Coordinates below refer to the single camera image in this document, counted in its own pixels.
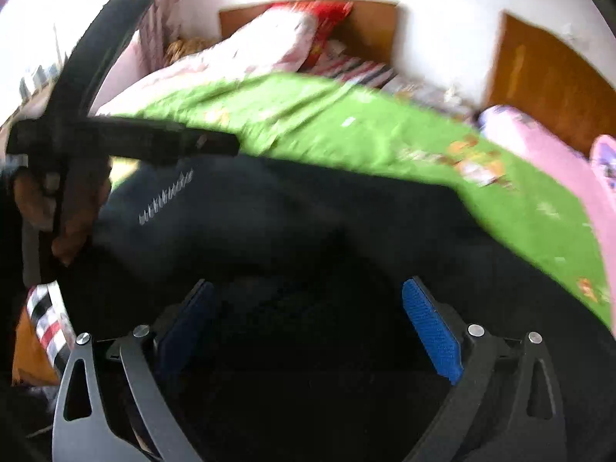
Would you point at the green bed cloth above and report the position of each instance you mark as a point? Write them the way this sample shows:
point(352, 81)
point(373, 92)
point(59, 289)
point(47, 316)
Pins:
point(316, 120)

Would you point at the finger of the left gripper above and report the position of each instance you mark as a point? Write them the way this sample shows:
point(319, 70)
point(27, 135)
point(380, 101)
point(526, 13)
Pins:
point(158, 142)
point(93, 56)

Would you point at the pink bed sheet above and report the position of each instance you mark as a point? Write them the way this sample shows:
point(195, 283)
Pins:
point(529, 139)

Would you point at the person's left hand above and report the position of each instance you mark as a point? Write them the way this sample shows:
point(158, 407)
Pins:
point(88, 186)

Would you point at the folded pink quilt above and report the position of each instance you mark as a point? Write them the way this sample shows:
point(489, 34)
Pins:
point(602, 160)

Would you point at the large wooden headboard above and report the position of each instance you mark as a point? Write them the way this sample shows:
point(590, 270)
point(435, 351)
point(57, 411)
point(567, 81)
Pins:
point(538, 74)

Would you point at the black pants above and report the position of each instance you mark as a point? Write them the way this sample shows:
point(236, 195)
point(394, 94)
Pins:
point(303, 351)

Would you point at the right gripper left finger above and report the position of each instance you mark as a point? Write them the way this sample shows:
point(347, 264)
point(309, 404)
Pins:
point(110, 406)

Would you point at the plaid bed sheet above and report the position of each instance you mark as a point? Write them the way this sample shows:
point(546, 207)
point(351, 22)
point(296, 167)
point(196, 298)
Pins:
point(334, 63)

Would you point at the red patterned curtain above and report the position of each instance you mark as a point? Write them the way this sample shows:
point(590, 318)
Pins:
point(160, 26)

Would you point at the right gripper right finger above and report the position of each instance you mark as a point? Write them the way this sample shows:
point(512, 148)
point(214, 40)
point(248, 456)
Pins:
point(505, 401)

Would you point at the small wooden headboard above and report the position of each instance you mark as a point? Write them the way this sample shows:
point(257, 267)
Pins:
point(369, 32)

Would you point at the pink white floral quilt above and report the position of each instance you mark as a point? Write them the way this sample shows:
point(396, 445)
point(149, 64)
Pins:
point(279, 40)

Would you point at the red floral pillow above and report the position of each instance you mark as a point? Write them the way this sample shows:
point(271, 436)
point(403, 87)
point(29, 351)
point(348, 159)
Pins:
point(328, 13)

